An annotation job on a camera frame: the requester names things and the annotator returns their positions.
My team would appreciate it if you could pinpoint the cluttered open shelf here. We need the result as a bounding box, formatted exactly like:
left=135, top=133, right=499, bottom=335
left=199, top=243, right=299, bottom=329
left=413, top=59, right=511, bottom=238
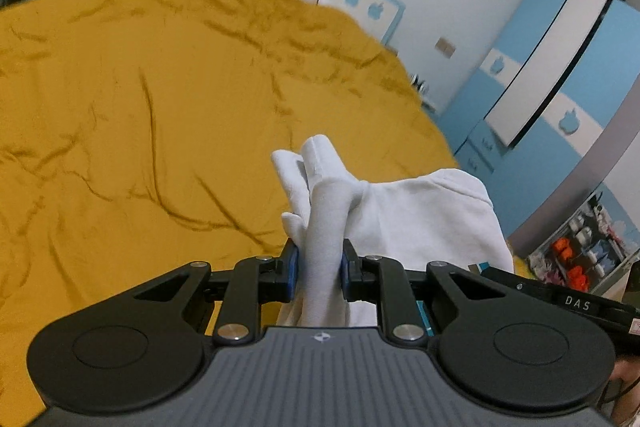
left=527, top=192, right=640, bottom=295

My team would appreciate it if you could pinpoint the person's right forearm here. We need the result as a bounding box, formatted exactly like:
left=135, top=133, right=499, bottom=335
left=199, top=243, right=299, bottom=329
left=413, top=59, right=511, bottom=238
left=611, top=346, right=640, bottom=427

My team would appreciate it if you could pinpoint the blue white wardrobe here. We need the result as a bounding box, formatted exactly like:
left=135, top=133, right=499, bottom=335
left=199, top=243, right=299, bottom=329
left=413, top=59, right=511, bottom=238
left=440, top=0, right=640, bottom=253

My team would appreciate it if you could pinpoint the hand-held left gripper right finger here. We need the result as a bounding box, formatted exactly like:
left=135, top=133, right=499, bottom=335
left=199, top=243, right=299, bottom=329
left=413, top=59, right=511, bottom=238
left=339, top=239, right=506, bottom=347

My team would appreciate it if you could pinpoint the mustard yellow blanket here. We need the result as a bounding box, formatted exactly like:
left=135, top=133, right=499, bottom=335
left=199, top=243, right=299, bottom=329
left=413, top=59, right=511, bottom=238
left=0, top=0, right=533, bottom=423

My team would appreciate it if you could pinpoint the white small garment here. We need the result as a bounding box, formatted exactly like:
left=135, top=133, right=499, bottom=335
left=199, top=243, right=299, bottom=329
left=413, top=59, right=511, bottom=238
left=270, top=134, right=516, bottom=328

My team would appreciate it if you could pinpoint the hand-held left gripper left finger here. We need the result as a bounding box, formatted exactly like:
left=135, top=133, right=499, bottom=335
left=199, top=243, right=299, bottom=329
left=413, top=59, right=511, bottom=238
left=134, top=239, right=301, bottom=347

